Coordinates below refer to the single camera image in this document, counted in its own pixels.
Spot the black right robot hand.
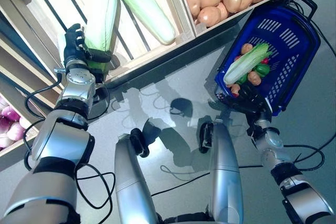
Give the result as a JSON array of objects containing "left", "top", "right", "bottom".
[{"left": 223, "top": 84, "right": 272, "bottom": 116}]

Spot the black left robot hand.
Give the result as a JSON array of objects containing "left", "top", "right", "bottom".
[{"left": 64, "top": 24, "right": 113, "bottom": 64}]

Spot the green white napa cabbage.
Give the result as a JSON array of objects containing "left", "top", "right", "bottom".
[
  {"left": 82, "top": 0, "right": 122, "bottom": 74},
  {"left": 98, "top": 0, "right": 176, "bottom": 46},
  {"left": 223, "top": 42, "right": 274, "bottom": 84}
]

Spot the blue plastic shopping basket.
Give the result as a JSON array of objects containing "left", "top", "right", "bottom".
[{"left": 214, "top": 0, "right": 321, "bottom": 116}]

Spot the green bell pepper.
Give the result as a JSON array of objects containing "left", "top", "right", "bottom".
[
  {"left": 236, "top": 73, "right": 250, "bottom": 84},
  {"left": 253, "top": 63, "right": 271, "bottom": 77}
]

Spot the black robot right foot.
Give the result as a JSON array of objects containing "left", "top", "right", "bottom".
[{"left": 198, "top": 122, "right": 215, "bottom": 154}]

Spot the black robot foot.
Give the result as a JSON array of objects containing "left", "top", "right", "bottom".
[
  {"left": 198, "top": 122, "right": 215, "bottom": 154},
  {"left": 130, "top": 128, "right": 150, "bottom": 158}
]

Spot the silver robot right leg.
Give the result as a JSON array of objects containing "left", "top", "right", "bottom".
[{"left": 208, "top": 120, "right": 241, "bottom": 224}]

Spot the silver robot leg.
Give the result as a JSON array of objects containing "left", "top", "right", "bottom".
[
  {"left": 114, "top": 133, "right": 158, "bottom": 224},
  {"left": 208, "top": 120, "right": 241, "bottom": 224}
]

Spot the wooden cabbage crate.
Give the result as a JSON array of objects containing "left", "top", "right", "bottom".
[{"left": 15, "top": 0, "right": 196, "bottom": 83}]

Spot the wooden display shelf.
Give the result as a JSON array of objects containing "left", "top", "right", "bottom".
[{"left": 0, "top": 0, "right": 238, "bottom": 120}]

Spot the black robot left foot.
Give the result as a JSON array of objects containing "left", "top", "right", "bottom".
[{"left": 130, "top": 128, "right": 150, "bottom": 158}]

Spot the wooden turnip crate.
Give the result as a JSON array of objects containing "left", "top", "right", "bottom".
[{"left": 0, "top": 77, "right": 57, "bottom": 172}]

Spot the black robot waist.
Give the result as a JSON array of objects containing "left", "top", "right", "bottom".
[{"left": 154, "top": 209, "right": 218, "bottom": 224}]

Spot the silver robot left leg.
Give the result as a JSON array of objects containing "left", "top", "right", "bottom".
[{"left": 114, "top": 133, "right": 158, "bottom": 224}]

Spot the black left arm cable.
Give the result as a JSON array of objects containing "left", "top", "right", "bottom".
[{"left": 24, "top": 68, "right": 116, "bottom": 210}]

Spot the black floor cable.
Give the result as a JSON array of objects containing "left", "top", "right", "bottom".
[{"left": 151, "top": 129, "right": 336, "bottom": 197}]

